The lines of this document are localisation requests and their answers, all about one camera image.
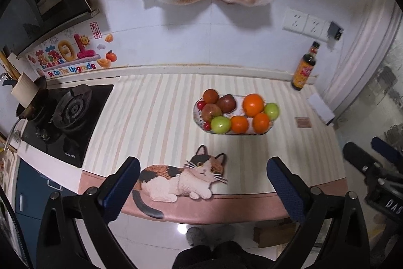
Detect dark metal pot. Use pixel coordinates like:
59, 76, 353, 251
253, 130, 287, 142
4, 73, 51, 151

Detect blue cabinet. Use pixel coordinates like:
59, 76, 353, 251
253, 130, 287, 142
14, 159, 79, 257

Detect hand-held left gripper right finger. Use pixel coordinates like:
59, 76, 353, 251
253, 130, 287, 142
266, 156, 371, 269

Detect black gas stove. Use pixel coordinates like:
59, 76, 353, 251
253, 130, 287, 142
20, 84, 114, 168

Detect green apple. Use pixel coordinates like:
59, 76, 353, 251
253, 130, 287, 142
210, 115, 231, 135
264, 103, 280, 121

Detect white box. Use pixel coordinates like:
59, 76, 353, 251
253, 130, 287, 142
308, 93, 335, 126

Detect dark soy sauce bottle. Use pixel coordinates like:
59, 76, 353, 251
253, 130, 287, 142
291, 41, 321, 91

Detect colourful wall sticker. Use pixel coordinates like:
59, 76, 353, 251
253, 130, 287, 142
27, 21, 118, 79

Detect floral plate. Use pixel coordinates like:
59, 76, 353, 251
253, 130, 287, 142
193, 95, 274, 135

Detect cardboard box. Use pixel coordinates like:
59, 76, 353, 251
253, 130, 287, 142
253, 220, 296, 249

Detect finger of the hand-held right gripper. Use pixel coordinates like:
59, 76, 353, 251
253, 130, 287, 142
371, 137, 403, 163
343, 142, 383, 175

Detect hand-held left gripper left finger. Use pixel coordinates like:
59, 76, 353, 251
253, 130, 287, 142
36, 156, 141, 269

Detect grey slipper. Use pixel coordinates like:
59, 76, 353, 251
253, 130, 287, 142
186, 225, 235, 247

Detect person's dark trouser legs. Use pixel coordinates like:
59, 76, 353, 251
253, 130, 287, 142
172, 241, 284, 269

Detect white wall socket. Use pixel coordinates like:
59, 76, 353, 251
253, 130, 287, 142
304, 15, 329, 39
282, 8, 309, 35

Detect orange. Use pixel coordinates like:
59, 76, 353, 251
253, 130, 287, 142
252, 112, 271, 134
230, 115, 249, 135
243, 93, 264, 117

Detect dark red apple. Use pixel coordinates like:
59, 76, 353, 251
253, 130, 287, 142
202, 89, 219, 104

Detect striped table mat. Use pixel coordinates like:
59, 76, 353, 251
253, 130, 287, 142
79, 72, 348, 225

